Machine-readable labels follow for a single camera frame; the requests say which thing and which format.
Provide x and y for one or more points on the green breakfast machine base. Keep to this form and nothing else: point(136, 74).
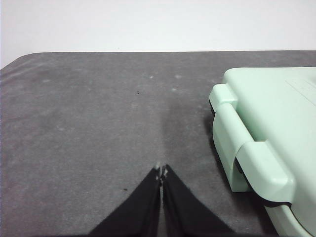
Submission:
point(224, 138)

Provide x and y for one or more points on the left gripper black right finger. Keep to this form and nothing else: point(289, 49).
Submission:
point(192, 214)

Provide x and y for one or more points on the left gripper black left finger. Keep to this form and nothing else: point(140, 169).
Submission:
point(133, 214)

